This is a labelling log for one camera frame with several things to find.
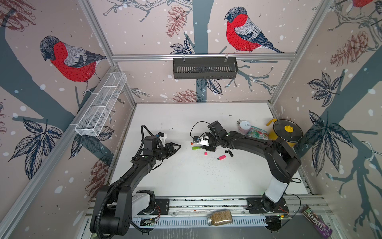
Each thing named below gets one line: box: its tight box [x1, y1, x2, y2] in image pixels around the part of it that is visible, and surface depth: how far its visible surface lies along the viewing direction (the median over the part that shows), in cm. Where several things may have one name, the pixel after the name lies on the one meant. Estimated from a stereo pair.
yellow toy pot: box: [266, 118, 303, 148], surface depth 91 cm
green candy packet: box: [245, 125, 269, 140], surface depth 100 cm
